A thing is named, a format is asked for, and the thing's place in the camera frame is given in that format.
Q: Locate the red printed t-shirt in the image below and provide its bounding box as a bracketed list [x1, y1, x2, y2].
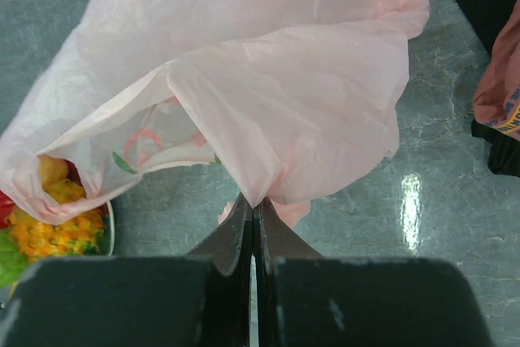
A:
[473, 5, 519, 140]

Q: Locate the green apple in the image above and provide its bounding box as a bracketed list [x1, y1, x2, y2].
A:
[1, 229, 32, 288]

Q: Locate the pineapple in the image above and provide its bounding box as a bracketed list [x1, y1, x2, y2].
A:
[4, 154, 108, 263]

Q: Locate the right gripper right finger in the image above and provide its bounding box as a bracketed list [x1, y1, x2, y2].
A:
[253, 200, 490, 346]

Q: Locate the pink plastic bag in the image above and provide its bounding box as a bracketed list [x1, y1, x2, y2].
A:
[1, 0, 430, 224]

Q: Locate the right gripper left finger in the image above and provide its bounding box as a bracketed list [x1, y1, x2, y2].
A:
[1, 197, 253, 346]

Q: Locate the white fruit plate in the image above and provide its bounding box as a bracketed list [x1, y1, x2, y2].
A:
[7, 199, 117, 299]

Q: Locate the red apple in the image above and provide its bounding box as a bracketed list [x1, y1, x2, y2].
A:
[0, 192, 15, 229]

